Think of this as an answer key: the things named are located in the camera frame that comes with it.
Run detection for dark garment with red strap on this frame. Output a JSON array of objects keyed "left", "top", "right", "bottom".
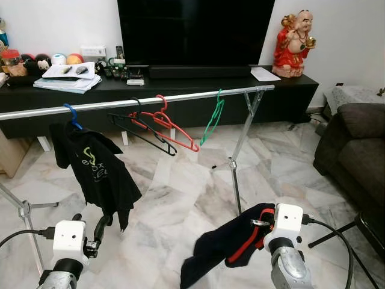
[{"left": 179, "top": 202, "right": 277, "bottom": 289}]

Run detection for black plastic hanger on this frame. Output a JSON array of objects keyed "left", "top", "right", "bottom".
[{"left": 108, "top": 98, "right": 179, "bottom": 158}]

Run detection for blue plastic hanger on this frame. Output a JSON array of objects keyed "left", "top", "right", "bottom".
[{"left": 63, "top": 103, "right": 84, "bottom": 131}]

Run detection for green plastic hanger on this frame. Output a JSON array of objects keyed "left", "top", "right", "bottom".
[{"left": 199, "top": 89, "right": 226, "bottom": 147}]

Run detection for red plastic hanger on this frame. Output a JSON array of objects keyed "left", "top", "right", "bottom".
[{"left": 128, "top": 94, "right": 201, "bottom": 153}]

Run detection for black printed t-shirt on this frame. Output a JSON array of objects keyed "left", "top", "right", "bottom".
[{"left": 49, "top": 120, "right": 143, "bottom": 233}]

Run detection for dark brown sofa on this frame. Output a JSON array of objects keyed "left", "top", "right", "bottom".
[{"left": 312, "top": 102, "right": 385, "bottom": 241}]

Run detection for black TV console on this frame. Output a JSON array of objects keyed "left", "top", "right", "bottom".
[{"left": 0, "top": 71, "right": 320, "bottom": 152}]

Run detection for stack of white papers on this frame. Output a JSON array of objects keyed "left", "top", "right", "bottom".
[{"left": 33, "top": 61, "right": 103, "bottom": 95}]

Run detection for cloth-covered side table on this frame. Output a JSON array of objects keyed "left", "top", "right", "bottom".
[{"left": 324, "top": 85, "right": 385, "bottom": 116}]

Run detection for white paper sheet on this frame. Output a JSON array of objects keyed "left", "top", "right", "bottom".
[{"left": 249, "top": 67, "right": 282, "bottom": 82}]

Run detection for silver metal clothes rack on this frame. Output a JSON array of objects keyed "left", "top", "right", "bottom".
[{"left": 0, "top": 84, "right": 276, "bottom": 278}]

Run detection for green mug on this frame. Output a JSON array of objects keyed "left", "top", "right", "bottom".
[{"left": 108, "top": 57, "right": 128, "bottom": 76}]

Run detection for orange ball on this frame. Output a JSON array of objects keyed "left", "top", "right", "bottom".
[{"left": 66, "top": 53, "right": 84, "bottom": 66}]

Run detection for black round toys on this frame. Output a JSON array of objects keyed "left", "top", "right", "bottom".
[{"left": 20, "top": 53, "right": 52, "bottom": 72}]

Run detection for red-lidded jar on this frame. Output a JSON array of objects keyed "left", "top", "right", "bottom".
[{"left": 0, "top": 48, "right": 22, "bottom": 78}]

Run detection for red Buddha statue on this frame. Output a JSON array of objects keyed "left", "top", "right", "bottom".
[{"left": 272, "top": 8, "right": 318, "bottom": 79}]

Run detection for blue gold trophy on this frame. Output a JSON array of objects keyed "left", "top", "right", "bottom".
[{"left": 0, "top": 17, "right": 8, "bottom": 49}]

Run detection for black flat television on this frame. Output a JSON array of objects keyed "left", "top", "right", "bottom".
[{"left": 117, "top": 0, "right": 277, "bottom": 67}]

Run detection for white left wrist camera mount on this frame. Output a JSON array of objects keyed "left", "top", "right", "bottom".
[{"left": 52, "top": 219, "right": 89, "bottom": 255}]

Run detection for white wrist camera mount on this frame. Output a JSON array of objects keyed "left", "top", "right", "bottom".
[
  {"left": 274, "top": 203, "right": 305, "bottom": 240},
  {"left": 52, "top": 219, "right": 89, "bottom": 255}
]

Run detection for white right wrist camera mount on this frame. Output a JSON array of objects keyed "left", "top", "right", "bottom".
[{"left": 274, "top": 203, "right": 305, "bottom": 240}]

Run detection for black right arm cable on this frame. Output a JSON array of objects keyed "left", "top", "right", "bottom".
[{"left": 301, "top": 214, "right": 356, "bottom": 289}]

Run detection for black metal furniture frame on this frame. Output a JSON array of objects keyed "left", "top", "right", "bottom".
[{"left": 309, "top": 210, "right": 385, "bottom": 289}]

